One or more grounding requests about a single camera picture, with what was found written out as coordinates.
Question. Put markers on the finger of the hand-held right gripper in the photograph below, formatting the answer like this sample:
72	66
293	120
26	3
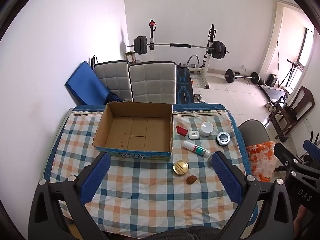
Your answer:
311	147
283	153

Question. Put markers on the cardboard box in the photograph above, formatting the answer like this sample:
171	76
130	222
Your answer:
135	130

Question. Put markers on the white quilted chair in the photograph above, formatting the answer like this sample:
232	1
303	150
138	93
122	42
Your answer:
152	82
112	80

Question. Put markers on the plaid tablecloth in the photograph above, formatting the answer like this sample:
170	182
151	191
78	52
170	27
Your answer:
140	192

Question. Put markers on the grey chair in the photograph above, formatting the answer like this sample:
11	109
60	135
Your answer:
255	132

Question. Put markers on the short barbell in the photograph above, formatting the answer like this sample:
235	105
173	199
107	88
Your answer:
230	75

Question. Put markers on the white barbell rack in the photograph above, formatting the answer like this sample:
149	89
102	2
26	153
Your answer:
205	65

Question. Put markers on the small brown oval object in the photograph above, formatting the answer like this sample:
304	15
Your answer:
191	180

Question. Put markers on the orange floral cushion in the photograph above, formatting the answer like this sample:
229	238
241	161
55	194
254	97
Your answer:
261	160

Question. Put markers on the small wooden stool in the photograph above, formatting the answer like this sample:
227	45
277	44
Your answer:
130	56

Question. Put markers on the black blue weight bench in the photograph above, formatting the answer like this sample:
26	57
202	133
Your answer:
183	85

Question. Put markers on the red flat case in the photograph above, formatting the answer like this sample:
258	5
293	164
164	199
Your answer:
181	130

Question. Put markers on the black speaker box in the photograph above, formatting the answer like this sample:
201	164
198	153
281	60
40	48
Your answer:
272	80

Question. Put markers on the window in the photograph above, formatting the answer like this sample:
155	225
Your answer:
306	47

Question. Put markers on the dark grey cloth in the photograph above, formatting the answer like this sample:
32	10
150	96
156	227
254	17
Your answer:
182	233

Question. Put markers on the white round jar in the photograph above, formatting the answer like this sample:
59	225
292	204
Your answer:
207	129

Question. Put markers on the chrome dumbbell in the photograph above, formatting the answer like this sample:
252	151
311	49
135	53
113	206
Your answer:
198	98

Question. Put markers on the gold round compact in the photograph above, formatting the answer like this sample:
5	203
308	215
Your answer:
180	167

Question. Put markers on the treadmill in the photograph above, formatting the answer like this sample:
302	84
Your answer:
273	92

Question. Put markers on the person's right hand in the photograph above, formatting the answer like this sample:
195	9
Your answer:
300	220

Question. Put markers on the blue folded mat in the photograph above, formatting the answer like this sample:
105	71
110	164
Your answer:
85	85

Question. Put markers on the white sneakers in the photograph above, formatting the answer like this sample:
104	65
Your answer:
270	105

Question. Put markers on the silver round tin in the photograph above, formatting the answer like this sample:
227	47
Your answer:
223	138

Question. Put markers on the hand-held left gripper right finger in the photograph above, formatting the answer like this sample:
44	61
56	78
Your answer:
226	177

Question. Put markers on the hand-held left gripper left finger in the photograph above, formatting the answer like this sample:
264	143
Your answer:
96	177

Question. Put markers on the white green tube bottle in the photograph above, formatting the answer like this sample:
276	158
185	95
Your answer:
196	149

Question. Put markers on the white earbud case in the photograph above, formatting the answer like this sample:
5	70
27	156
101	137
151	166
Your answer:
193	135

